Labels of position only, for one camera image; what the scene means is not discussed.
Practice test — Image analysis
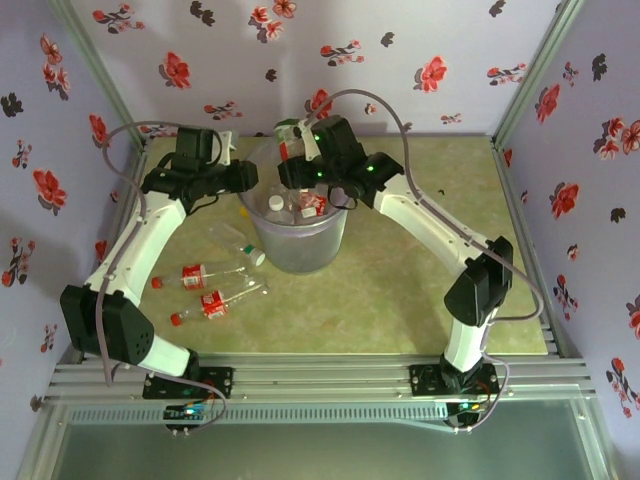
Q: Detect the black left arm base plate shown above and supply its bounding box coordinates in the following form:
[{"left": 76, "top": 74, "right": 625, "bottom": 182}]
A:
[{"left": 142, "top": 365, "right": 236, "bottom": 400}]

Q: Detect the translucent purple plastic bin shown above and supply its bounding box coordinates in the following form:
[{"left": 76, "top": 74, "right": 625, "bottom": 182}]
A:
[{"left": 236, "top": 142, "right": 352, "bottom": 276}]

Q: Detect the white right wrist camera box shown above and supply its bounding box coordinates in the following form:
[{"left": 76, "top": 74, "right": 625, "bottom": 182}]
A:
[{"left": 296, "top": 118, "right": 322, "bottom": 162}]

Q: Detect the grey left arm cable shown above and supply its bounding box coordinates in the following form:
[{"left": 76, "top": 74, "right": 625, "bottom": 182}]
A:
[{"left": 95, "top": 118, "right": 229, "bottom": 434}]

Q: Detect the slotted grey cable duct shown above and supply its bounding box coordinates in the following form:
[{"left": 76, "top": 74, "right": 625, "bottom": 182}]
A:
[{"left": 66, "top": 403, "right": 452, "bottom": 428}]

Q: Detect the aluminium corner post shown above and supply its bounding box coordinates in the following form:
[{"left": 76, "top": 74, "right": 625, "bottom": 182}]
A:
[
  {"left": 48, "top": 0, "right": 152, "bottom": 147},
  {"left": 491, "top": 0, "right": 587, "bottom": 147}
]

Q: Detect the grey right arm cable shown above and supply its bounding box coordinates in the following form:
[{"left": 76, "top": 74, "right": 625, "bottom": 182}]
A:
[{"left": 301, "top": 88, "right": 547, "bottom": 434}]

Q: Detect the red cap cola bottle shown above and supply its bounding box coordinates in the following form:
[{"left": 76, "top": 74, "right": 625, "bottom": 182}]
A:
[
  {"left": 150, "top": 263, "right": 252, "bottom": 292},
  {"left": 169, "top": 286, "right": 269, "bottom": 328}
]

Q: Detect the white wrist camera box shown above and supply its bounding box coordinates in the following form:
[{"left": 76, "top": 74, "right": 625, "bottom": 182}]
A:
[
  {"left": 217, "top": 130, "right": 240, "bottom": 165},
  {"left": 296, "top": 118, "right": 322, "bottom": 162}
]

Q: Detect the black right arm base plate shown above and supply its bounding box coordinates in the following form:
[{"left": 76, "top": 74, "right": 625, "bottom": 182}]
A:
[{"left": 408, "top": 363, "right": 502, "bottom": 399}]

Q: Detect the clear bottle red white label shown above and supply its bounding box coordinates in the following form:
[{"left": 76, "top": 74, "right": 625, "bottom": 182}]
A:
[{"left": 273, "top": 118, "right": 314, "bottom": 162}]

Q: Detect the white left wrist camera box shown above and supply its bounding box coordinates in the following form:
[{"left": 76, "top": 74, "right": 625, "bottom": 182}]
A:
[{"left": 217, "top": 130, "right": 240, "bottom": 165}]

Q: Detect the aluminium front frame rail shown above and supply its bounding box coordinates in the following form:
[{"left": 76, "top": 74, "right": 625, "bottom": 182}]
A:
[{"left": 44, "top": 351, "right": 599, "bottom": 408}]

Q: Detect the red label white cap bottle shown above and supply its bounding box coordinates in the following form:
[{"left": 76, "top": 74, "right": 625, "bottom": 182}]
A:
[{"left": 298, "top": 189, "right": 330, "bottom": 220}]

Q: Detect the clear bottle green white cap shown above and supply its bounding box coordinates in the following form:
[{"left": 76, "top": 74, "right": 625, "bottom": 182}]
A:
[{"left": 208, "top": 222, "right": 268, "bottom": 268}]

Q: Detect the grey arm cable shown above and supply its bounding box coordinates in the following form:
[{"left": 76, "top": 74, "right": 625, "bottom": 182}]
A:
[
  {"left": 95, "top": 118, "right": 229, "bottom": 434},
  {"left": 301, "top": 88, "right": 547, "bottom": 434}
]

